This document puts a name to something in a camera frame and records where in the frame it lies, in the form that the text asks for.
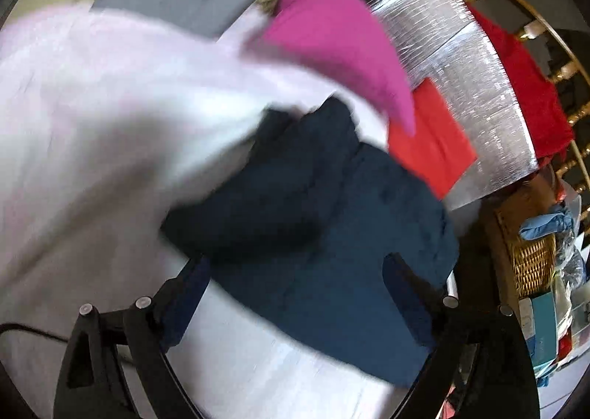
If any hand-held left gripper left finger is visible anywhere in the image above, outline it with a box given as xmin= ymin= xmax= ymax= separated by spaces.
xmin=53 ymin=257 xmax=213 ymax=419

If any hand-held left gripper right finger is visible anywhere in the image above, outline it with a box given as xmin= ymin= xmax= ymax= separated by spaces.
xmin=382 ymin=253 xmax=540 ymax=419

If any navy puffer jacket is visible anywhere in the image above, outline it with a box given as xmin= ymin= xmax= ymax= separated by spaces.
xmin=160 ymin=96 xmax=461 ymax=389

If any wicker basket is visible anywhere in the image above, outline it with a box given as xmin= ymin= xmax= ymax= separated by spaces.
xmin=493 ymin=198 xmax=561 ymax=297

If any teal box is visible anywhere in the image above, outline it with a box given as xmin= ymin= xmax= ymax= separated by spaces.
xmin=518 ymin=292 xmax=561 ymax=364

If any red pillow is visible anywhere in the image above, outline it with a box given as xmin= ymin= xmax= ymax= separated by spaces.
xmin=387 ymin=77 xmax=478 ymax=201

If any blue cloth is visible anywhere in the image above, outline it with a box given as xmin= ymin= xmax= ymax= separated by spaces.
xmin=518 ymin=204 xmax=577 ymax=242

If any clear plastic bag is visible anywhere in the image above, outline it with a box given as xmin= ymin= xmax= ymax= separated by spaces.
xmin=555 ymin=239 xmax=588 ymax=291

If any white bed sheet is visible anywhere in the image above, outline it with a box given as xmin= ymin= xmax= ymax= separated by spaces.
xmin=0 ymin=1 xmax=416 ymax=419

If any silver foil insulation panel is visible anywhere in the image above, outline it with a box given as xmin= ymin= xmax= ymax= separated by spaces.
xmin=364 ymin=0 xmax=540 ymax=212

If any red fuzzy blanket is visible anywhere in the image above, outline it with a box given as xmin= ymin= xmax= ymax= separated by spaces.
xmin=468 ymin=4 xmax=577 ymax=166

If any magenta pillow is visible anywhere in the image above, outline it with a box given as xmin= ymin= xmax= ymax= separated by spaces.
xmin=246 ymin=0 xmax=418 ymax=136

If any black cable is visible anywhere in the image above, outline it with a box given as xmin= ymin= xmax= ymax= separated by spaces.
xmin=0 ymin=323 xmax=70 ymax=342

